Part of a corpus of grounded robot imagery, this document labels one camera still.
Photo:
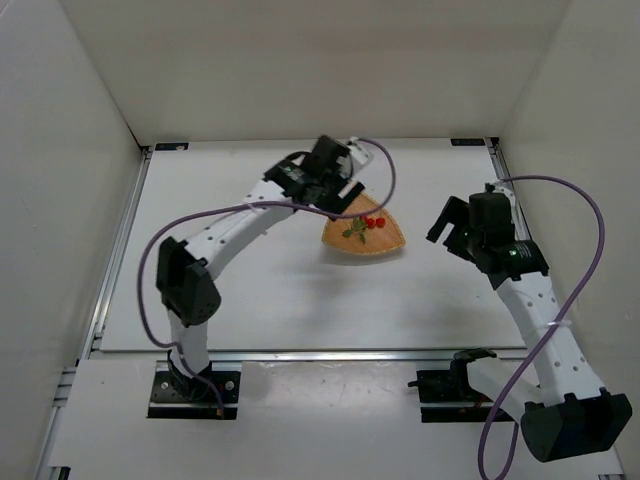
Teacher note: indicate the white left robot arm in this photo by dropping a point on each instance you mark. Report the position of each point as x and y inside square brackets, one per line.
[187, 269]

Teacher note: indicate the woven triangular fruit basket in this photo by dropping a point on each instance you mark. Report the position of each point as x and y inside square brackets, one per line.
[382, 237]

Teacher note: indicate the cherry sprig with leaves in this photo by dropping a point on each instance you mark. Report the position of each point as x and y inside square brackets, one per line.
[357, 229]

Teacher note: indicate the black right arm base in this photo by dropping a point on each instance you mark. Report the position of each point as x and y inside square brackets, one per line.
[443, 402]

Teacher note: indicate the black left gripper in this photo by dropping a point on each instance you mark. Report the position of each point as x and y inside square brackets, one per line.
[337, 201]

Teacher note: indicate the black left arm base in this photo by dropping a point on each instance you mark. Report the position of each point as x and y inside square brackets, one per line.
[190, 399]

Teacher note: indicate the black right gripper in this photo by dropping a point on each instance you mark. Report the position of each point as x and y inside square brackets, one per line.
[451, 226]

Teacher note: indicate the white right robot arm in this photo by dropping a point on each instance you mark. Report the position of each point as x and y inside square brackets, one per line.
[568, 412]

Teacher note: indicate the aluminium table frame rail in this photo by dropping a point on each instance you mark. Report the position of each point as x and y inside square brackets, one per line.
[327, 345]

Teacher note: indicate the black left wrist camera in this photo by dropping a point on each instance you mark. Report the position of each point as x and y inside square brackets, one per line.
[288, 176]

